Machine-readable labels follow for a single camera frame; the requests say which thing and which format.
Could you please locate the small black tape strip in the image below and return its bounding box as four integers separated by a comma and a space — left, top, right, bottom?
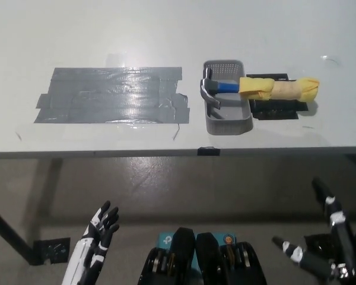
197, 146, 221, 157

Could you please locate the black table leg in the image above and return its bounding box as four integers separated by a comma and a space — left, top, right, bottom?
0, 201, 38, 265

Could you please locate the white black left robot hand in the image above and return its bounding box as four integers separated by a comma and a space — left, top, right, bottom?
61, 201, 120, 285

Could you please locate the grey perforated plastic basket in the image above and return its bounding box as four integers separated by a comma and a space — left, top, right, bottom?
202, 59, 255, 136

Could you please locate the grey duct tape patch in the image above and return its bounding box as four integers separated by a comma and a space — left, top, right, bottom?
33, 66, 191, 125

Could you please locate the black tape patch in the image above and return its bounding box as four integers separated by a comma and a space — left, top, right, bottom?
245, 72, 310, 121

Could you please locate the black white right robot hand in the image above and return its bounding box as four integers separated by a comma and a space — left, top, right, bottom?
272, 177, 356, 285

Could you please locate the blue hammer with yellow wrap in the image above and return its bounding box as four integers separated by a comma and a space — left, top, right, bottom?
198, 66, 320, 107

